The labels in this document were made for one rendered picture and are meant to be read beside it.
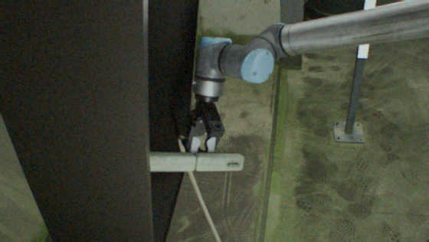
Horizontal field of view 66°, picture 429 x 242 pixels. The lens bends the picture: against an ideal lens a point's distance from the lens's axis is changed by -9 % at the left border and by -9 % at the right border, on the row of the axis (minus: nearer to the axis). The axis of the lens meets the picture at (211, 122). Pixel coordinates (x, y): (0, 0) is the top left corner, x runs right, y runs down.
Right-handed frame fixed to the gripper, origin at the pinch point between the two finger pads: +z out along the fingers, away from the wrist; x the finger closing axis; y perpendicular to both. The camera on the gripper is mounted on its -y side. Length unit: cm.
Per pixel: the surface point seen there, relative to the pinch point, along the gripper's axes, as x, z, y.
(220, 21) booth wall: -79, -46, 181
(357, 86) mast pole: -124, -19, 64
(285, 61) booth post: -136, -21, 162
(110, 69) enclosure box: 33, -30, -29
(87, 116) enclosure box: 35.5, -18.9, -20.8
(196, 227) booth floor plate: -29, 63, 58
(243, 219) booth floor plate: -52, 56, 51
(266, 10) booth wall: -106, -59, 157
